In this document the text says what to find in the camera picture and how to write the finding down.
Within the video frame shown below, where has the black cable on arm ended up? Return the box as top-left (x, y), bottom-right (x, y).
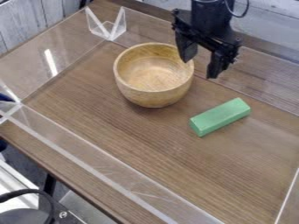
top-left (224, 0), bottom-right (251, 19)

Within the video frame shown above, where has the clear acrylic corner bracket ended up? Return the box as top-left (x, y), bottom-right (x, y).
top-left (86, 7), bottom-right (127, 41)

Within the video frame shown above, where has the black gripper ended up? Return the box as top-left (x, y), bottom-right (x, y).
top-left (172, 0), bottom-right (243, 79)

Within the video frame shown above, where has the green rectangular block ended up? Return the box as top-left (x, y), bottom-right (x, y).
top-left (190, 98), bottom-right (251, 137)

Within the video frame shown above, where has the black table leg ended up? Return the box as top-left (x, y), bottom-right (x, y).
top-left (43, 174), bottom-right (58, 196)

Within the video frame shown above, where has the clear acrylic tray wall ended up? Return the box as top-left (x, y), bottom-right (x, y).
top-left (0, 85), bottom-right (224, 224)

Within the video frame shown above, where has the metal base plate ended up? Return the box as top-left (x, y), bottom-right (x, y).
top-left (54, 190), bottom-right (118, 224)

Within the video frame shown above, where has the blue object at edge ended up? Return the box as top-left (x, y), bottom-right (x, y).
top-left (0, 92), bottom-right (15, 152)

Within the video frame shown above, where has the brown wooden bowl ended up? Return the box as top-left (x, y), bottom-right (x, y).
top-left (114, 42), bottom-right (195, 108)

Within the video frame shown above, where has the black curved cable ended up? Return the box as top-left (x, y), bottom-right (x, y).
top-left (0, 188), bottom-right (56, 224)

